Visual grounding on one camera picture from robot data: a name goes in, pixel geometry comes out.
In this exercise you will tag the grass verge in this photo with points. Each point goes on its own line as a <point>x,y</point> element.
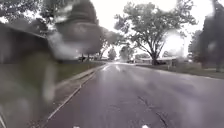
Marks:
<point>193,69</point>
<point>71,69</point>

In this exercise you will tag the dark building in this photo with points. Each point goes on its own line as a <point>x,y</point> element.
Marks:
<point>20,43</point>

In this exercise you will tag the large spreading tree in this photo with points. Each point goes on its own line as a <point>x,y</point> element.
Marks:
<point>153,55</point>

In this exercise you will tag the low building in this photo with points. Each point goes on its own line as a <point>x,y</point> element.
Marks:
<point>163,60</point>

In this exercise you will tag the robot's own part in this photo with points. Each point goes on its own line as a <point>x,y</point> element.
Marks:
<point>76,127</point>
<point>145,126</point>

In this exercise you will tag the wet grey asphalt road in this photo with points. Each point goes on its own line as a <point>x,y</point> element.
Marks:
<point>133,100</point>

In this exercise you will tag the group of trees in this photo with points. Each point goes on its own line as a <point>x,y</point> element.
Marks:
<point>210,43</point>
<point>112,54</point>
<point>20,8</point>

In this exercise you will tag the concrete kerb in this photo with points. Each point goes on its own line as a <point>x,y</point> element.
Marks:
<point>76,77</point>

